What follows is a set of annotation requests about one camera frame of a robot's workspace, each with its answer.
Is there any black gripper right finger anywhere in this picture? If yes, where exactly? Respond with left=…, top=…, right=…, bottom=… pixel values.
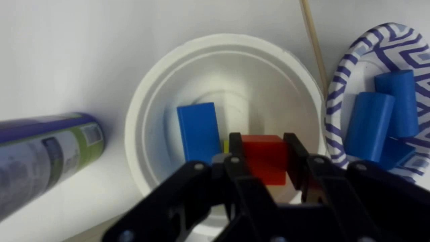
left=283, top=131, right=430, bottom=242

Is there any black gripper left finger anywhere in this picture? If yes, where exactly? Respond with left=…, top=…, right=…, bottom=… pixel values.
left=102, top=131, right=287, bottom=242

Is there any orange block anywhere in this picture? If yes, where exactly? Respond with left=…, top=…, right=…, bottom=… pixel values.
left=240, top=132, right=288, bottom=186

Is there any small blue block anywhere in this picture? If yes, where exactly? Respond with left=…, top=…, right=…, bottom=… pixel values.
left=377, top=135, right=417, bottom=170

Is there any blue rectangular block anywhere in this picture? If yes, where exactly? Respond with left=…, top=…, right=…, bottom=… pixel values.
left=176, top=100, right=221, bottom=163

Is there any white bowl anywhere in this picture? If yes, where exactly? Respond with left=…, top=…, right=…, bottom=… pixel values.
left=123, top=32, right=329, bottom=225

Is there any spray bottle with purple label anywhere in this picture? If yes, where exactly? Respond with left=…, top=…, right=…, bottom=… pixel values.
left=0, top=111, right=107, bottom=223

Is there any blue patterned paper plate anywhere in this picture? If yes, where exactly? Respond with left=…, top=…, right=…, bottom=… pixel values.
left=325, top=21, right=430, bottom=185

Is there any thin wooden stick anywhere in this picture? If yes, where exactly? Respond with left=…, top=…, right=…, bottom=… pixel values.
left=299, top=0, right=330, bottom=91

